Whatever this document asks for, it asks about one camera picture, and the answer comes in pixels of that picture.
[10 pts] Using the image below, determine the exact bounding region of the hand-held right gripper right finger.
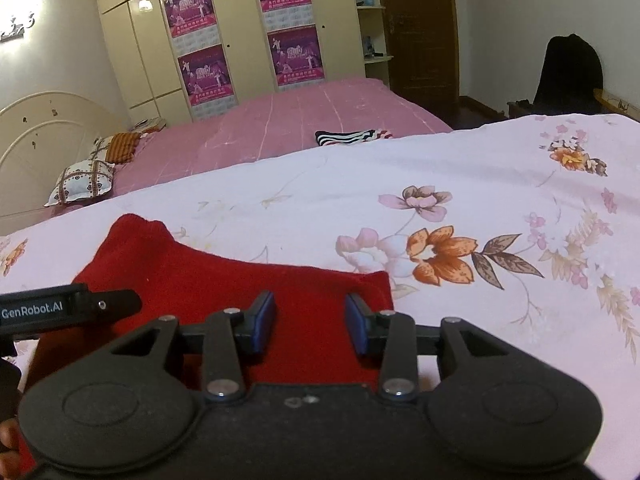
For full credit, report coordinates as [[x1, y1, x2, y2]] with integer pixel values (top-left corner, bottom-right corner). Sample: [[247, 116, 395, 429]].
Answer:
[[345, 292, 501, 403]]

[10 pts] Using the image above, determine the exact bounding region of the black garment on chair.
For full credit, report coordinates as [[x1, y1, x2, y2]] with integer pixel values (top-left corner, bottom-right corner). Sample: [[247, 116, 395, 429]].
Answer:
[[532, 33, 604, 116]]

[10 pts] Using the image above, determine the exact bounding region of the orange striped pillow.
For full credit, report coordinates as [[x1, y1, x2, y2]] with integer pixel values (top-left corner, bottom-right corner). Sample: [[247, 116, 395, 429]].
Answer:
[[107, 131, 143, 164]]

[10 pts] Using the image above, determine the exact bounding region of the cream corner shelf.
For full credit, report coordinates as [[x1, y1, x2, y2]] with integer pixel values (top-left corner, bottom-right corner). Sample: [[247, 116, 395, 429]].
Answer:
[[350, 0, 393, 86]]

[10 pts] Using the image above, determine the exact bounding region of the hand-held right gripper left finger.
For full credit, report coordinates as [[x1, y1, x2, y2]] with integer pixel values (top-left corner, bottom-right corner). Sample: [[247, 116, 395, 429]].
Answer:
[[110, 290, 277, 403]]

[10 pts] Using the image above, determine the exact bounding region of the red knit sweater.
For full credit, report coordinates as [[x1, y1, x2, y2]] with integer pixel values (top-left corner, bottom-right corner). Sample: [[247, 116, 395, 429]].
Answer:
[[22, 213, 393, 396]]

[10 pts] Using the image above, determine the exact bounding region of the cream headboard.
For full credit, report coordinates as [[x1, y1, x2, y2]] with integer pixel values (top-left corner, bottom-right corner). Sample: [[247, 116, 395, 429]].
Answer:
[[0, 91, 128, 236]]

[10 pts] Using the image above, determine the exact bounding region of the pink bedspread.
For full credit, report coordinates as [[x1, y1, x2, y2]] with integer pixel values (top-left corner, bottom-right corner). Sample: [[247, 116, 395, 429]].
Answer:
[[45, 77, 453, 211]]

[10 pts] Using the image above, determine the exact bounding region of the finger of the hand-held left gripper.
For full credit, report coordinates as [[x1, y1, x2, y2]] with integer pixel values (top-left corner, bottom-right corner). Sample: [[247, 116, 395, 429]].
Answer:
[[87, 290, 142, 319]]

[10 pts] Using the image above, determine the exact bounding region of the white brown patterned pillow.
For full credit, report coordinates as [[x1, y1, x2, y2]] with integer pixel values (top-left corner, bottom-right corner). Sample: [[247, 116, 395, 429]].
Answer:
[[90, 135, 118, 163], [44, 159, 117, 207]]

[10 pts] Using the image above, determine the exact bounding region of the brown wooden door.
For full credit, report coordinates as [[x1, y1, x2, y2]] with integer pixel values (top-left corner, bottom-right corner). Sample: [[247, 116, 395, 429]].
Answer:
[[374, 0, 460, 106]]

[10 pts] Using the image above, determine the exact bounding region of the wall hook decoration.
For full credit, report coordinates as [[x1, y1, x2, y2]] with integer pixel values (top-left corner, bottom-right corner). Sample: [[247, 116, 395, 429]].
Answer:
[[0, 10, 37, 42]]

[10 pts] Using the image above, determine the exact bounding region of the white floral bedsheet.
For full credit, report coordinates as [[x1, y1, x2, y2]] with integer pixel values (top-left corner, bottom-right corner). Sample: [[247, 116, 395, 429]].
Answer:
[[0, 112, 640, 480]]

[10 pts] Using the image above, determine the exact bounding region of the black white striped cloth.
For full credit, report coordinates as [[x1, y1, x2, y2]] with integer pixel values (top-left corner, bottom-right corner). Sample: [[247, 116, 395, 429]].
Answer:
[[315, 127, 393, 147]]

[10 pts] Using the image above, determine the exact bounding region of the person's left hand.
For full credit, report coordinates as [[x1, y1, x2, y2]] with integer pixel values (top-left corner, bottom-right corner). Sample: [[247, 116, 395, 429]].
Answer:
[[0, 417, 22, 456]]

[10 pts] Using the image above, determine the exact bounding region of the cream wardrobe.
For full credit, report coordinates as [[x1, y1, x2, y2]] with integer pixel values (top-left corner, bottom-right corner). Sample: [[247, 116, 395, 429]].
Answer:
[[90, 0, 368, 123]]

